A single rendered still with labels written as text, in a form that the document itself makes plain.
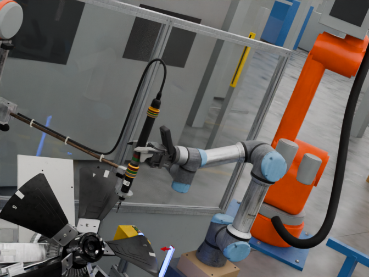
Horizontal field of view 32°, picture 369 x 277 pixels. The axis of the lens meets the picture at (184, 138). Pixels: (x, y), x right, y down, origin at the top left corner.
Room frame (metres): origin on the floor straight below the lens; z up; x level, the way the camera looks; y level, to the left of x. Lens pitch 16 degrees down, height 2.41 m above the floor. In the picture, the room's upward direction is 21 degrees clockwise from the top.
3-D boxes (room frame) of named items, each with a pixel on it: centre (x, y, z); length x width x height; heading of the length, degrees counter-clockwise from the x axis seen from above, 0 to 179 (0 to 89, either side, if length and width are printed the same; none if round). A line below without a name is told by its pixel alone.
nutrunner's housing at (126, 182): (2.32, 0.15, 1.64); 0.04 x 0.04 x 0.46
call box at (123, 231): (2.78, 0.06, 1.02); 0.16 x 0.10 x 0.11; 40
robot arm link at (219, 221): (2.78, -0.32, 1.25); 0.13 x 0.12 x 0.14; 28
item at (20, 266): (2.11, 0.42, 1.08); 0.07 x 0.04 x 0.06; 141
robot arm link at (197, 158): (2.50, -0.06, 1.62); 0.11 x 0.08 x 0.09; 130
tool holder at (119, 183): (2.32, 0.16, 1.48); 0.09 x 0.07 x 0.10; 75
